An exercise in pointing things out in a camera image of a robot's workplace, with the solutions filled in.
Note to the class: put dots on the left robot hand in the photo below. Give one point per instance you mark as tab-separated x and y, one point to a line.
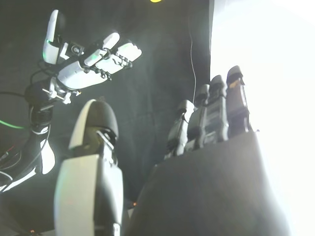
197	196

